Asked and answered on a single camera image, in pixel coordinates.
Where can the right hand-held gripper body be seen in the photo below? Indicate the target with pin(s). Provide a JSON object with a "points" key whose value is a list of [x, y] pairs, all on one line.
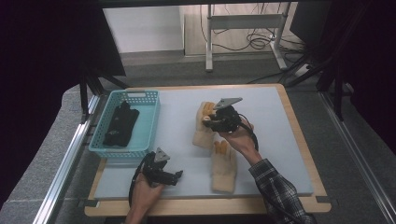
{"points": [[227, 119]]}

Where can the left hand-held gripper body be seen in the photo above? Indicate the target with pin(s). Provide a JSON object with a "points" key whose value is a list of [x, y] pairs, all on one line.
{"points": [[155, 169]]}

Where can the cream glove with orange fingertips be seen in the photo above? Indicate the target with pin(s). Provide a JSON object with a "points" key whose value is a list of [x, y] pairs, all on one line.
{"points": [[201, 137], [223, 174]]}

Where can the teal plastic basket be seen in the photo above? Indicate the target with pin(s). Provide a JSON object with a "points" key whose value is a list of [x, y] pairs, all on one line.
{"points": [[146, 124]]}

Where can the person's right hand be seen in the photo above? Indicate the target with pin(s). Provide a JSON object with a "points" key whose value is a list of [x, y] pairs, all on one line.
{"points": [[241, 140]]}

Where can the person's left hand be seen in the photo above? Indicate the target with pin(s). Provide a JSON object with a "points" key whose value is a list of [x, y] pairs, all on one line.
{"points": [[144, 196]]}

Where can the grey foam mat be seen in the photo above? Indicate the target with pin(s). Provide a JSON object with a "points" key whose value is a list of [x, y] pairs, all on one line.
{"points": [[186, 168]]}

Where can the white power strip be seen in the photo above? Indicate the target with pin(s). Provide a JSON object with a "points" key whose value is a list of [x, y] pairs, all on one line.
{"points": [[301, 70]]}

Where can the black tripod stand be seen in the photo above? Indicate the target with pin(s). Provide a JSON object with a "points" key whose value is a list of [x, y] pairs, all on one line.
{"points": [[90, 84]]}

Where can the aluminium rail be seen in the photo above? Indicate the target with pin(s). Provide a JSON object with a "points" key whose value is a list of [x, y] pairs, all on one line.
{"points": [[67, 155], [358, 155]]}

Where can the white metal desk frame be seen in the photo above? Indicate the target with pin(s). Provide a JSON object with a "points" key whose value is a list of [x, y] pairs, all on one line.
{"points": [[246, 21]]}

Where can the black camera stand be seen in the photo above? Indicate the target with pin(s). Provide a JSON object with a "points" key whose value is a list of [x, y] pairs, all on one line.
{"points": [[330, 62]]}

